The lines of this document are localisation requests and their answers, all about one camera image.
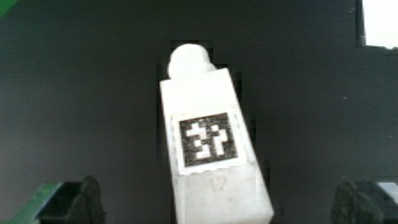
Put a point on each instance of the white sheet with tags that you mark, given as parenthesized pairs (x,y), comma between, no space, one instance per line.
(380,23)

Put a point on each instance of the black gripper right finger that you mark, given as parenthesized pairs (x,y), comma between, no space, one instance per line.
(364,202)

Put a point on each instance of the white table leg with tag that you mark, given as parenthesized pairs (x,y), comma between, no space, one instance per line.
(220,195)

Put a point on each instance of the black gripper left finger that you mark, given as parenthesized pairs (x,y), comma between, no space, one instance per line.
(64,204)

